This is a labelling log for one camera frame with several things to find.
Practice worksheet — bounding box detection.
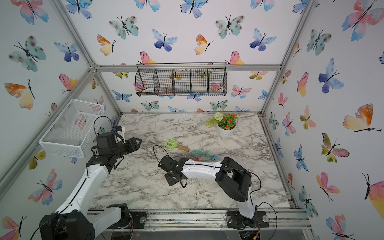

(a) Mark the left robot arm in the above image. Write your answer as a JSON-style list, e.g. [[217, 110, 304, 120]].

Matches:
[[36, 131, 142, 240]]

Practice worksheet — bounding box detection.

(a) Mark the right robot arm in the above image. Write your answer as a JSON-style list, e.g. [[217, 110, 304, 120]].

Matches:
[[158, 156, 269, 230]]

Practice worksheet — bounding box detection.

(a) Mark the potted flower plant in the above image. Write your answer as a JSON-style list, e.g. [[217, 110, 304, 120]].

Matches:
[[205, 112, 238, 138]]

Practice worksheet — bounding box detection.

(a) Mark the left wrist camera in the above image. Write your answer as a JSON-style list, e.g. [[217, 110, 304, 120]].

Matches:
[[112, 126, 126, 143]]

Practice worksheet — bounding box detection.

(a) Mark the white mesh wall basket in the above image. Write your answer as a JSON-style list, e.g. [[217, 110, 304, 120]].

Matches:
[[39, 99, 105, 158]]

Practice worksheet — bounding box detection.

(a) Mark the black wire wall basket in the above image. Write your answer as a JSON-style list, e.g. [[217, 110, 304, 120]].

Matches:
[[134, 62, 228, 97]]

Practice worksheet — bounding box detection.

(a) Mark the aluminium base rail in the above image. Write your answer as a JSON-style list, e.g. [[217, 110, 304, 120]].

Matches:
[[130, 208, 312, 233]]

